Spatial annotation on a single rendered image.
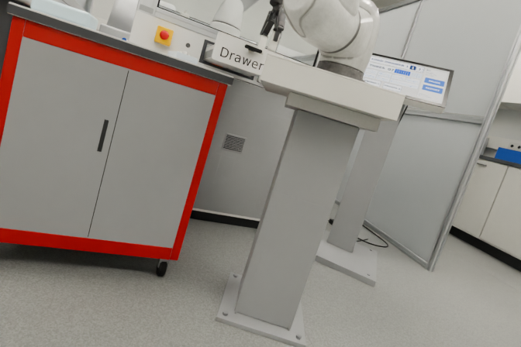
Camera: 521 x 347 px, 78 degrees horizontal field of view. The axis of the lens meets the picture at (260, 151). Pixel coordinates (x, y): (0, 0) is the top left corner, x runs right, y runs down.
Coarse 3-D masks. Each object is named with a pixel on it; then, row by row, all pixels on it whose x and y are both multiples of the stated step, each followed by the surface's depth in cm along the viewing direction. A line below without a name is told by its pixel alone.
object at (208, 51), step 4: (208, 48) 154; (212, 48) 142; (208, 52) 149; (204, 56) 158; (208, 56) 147; (204, 60) 161; (208, 60) 155; (212, 60) 149; (216, 64) 162; (220, 64) 156; (224, 64) 150; (228, 68) 163; (232, 68) 157; (236, 68) 150; (240, 72) 164; (244, 72) 158; (248, 72) 152
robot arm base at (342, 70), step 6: (318, 66) 105; (324, 66) 102; (330, 66) 101; (336, 66) 100; (342, 66) 99; (336, 72) 100; (342, 72) 99; (348, 72) 99; (354, 72) 100; (360, 72) 101; (354, 78) 100; (360, 78) 102
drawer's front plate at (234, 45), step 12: (228, 36) 127; (216, 48) 127; (228, 48) 128; (240, 48) 130; (216, 60) 129; (228, 60) 129; (240, 60) 131; (252, 60) 133; (264, 60) 134; (252, 72) 134
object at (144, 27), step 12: (144, 24) 147; (156, 24) 149; (168, 24) 150; (132, 36) 147; (144, 36) 148; (180, 36) 153; (192, 36) 155; (204, 36) 157; (156, 48) 151; (168, 48) 153; (180, 48) 154; (192, 48) 156; (204, 48) 158; (228, 72) 164
